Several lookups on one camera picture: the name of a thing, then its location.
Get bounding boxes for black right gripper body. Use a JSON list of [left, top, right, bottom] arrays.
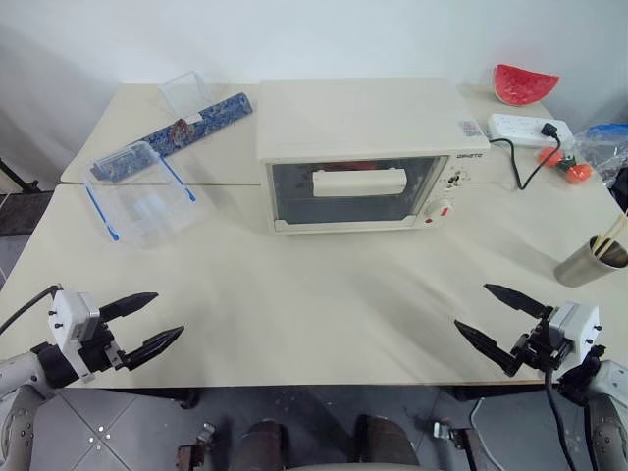
[[509, 306, 574, 373]]

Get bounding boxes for glass oven door with handle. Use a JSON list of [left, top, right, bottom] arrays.
[[264, 155, 450, 235]]

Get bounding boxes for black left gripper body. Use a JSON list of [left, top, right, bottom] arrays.
[[79, 319, 131, 378]]

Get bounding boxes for black power cord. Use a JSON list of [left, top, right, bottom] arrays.
[[489, 132, 563, 192]]

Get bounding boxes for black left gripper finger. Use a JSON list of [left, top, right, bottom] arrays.
[[117, 325, 186, 371], [97, 291, 160, 324]]

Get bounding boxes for orange toy fruit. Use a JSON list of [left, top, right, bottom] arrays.
[[565, 163, 594, 185], [537, 146, 564, 169]]

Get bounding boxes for red watermelon slice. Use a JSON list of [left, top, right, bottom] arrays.
[[492, 63, 562, 107]]

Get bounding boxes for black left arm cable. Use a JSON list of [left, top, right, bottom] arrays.
[[0, 283, 64, 336]]

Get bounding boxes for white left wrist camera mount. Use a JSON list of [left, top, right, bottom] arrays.
[[47, 289, 102, 383]]

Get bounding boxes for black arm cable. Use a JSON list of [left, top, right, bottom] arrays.
[[0, 283, 64, 336], [542, 338, 576, 471]]

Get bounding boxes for silver metal cup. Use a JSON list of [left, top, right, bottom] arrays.
[[554, 235, 628, 288]]

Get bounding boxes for blue patterned rolled cloth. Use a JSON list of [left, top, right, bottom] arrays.
[[92, 92, 255, 182]]

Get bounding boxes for small clear plastic box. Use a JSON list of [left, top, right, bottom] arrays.
[[158, 71, 208, 120]]

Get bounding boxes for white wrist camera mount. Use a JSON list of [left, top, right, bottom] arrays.
[[47, 289, 102, 383], [547, 300, 602, 367]]

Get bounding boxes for clear plastic bag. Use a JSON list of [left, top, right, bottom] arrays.
[[571, 122, 628, 188]]

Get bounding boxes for dark rounded shape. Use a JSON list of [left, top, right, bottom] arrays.
[[351, 413, 419, 471], [238, 417, 291, 471]]

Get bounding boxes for cream oven knob red mark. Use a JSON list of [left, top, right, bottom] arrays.
[[423, 197, 456, 221]]

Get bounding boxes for large clear box blue clips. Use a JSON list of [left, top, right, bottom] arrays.
[[83, 141, 208, 252]]

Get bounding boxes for wooden chopstick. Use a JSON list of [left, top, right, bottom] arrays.
[[601, 208, 628, 257], [594, 213, 625, 257]]

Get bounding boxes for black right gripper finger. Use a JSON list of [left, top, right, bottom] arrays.
[[483, 283, 549, 319], [453, 319, 523, 379]]

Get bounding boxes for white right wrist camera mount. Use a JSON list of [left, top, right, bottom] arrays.
[[547, 300, 602, 367]]

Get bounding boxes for cream toaster oven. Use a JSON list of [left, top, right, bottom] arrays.
[[254, 77, 493, 237]]

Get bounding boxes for black object beside bag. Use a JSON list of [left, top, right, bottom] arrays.
[[604, 166, 628, 216]]

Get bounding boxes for black stand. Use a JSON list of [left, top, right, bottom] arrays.
[[0, 156, 41, 193]]

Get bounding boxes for white power strip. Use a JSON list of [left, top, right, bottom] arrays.
[[486, 113, 575, 149]]

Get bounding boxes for black table caster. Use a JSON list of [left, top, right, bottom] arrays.
[[430, 418, 473, 453], [178, 387, 203, 411], [175, 421, 218, 471]]

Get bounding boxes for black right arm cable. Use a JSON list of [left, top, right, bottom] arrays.
[[542, 338, 576, 471]]

